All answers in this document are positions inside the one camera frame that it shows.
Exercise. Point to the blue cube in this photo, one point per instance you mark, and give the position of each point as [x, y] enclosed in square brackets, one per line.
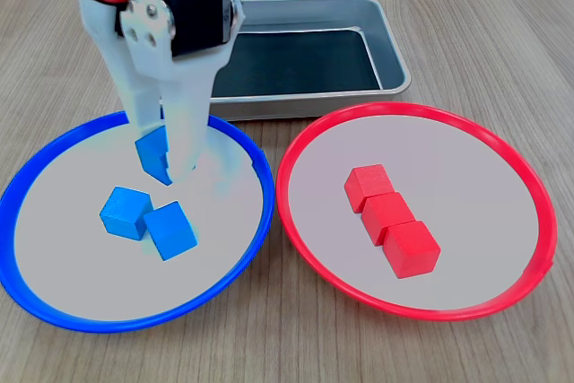
[121, 212]
[170, 230]
[150, 152]

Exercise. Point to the red cube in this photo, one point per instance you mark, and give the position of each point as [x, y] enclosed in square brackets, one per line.
[365, 181]
[410, 248]
[385, 212]

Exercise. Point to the black tray mat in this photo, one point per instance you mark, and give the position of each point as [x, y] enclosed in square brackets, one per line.
[305, 64]

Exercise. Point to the steel tray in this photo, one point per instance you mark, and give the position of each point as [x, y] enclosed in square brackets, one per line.
[314, 107]

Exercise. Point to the blue rimmed white plate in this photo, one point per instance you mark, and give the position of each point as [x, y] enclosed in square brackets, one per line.
[89, 275]

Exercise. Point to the red rimmed white plate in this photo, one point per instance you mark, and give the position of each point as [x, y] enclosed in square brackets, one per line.
[471, 244]

